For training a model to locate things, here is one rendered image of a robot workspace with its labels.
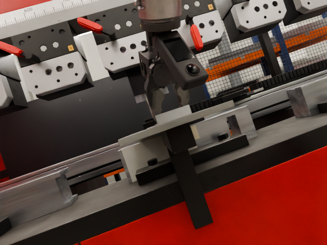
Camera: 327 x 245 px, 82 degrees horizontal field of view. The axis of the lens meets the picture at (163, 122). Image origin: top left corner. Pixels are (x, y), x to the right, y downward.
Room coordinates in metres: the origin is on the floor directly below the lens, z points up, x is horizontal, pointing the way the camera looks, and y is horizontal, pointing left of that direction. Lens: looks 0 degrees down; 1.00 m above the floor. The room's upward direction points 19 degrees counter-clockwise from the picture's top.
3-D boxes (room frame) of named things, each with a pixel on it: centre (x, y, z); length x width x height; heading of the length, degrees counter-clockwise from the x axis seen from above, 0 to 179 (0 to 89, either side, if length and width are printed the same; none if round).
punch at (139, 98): (0.55, 0.01, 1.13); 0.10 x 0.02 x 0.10; 95
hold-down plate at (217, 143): (0.50, -0.04, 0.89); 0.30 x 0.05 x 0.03; 95
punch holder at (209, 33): (0.57, -0.17, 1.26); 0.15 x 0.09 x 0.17; 95
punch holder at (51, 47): (0.53, 0.23, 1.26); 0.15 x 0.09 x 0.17; 95
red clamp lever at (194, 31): (0.50, -0.15, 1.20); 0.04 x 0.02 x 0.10; 5
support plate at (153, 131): (0.41, -0.01, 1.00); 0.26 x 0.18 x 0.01; 5
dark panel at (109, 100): (1.04, 0.29, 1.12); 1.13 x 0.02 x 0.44; 95
